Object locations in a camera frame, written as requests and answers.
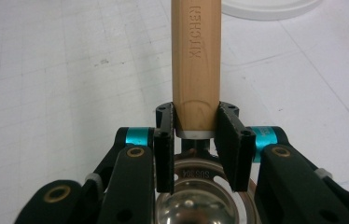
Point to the white hook stand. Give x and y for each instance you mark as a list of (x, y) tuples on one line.
[(269, 9)]

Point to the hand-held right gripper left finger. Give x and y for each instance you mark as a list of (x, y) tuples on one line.
[(164, 155)]

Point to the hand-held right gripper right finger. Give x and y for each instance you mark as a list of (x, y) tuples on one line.
[(234, 155)]

